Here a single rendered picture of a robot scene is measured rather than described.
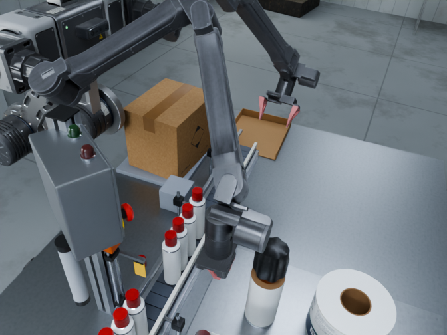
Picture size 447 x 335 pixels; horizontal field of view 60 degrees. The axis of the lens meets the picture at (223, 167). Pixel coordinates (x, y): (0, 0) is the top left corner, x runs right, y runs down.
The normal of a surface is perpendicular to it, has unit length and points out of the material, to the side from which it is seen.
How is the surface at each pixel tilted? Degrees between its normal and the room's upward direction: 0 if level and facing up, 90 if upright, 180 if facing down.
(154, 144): 90
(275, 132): 0
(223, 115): 38
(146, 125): 90
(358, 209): 0
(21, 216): 0
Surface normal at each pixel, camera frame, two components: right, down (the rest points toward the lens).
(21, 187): 0.05, -0.77
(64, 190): 0.56, 0.55
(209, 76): -0.28, -0.23
